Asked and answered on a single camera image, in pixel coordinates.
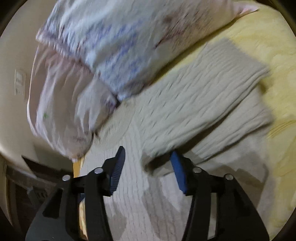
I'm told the grey cable-knit sweater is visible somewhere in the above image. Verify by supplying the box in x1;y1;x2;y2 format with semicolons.
80;39;274;240

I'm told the pink floral pillow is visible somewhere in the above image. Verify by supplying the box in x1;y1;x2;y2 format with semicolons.
27;1;258;160

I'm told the yellow patterned bed sheet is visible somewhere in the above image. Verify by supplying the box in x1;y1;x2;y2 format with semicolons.
74;2;296;240

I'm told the white wall socket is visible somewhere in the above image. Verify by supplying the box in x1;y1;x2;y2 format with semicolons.
14;69;26;97

